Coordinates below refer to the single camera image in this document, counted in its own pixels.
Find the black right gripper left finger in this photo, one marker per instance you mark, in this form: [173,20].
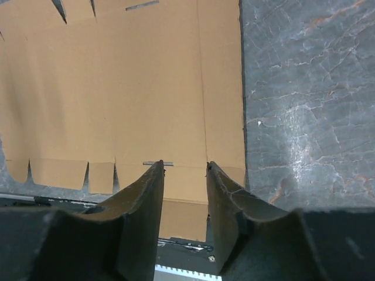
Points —
[114,240]

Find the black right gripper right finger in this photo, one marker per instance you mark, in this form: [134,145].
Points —
[254,240]

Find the brown cardboard box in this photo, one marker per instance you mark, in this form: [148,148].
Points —
[96,91]

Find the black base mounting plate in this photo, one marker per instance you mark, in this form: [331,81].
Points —
[173,252]

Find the light blue slotted cable duct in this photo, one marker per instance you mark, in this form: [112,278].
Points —
[169,273]

